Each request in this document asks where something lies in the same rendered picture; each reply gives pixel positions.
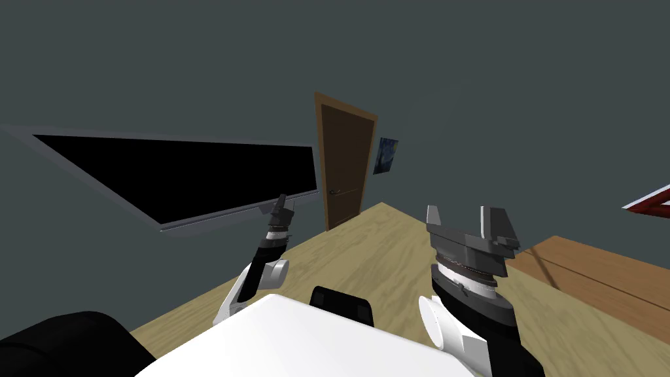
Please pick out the brown wooden table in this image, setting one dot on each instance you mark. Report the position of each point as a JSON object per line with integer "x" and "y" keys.
{"x": 602, "y": 283}

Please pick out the brown door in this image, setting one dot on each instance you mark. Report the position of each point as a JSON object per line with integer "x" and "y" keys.
{"x": 345, "y": 167}

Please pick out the blue picture on wall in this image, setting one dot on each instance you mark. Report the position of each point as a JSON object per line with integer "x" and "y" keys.
{"x": 386, "y": 156}

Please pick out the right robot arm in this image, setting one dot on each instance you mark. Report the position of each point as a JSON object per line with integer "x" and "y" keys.
{"x": 471, "y": 314}

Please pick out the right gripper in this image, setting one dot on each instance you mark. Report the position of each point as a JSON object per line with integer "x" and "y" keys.
{"x": 471, "y": 251}

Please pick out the red and white furniture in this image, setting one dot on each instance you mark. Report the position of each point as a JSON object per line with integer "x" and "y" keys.
{"x": 651, "y": 204}

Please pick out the dark window with grey frame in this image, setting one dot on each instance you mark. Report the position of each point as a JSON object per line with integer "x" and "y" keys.
{"x": 183, "y": 178}

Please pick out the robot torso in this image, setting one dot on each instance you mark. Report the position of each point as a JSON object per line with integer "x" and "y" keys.
{"x": 293, "y": 345}

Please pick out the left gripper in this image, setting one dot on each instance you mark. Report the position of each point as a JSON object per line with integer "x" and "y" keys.
{"x": 280, "y": 219}

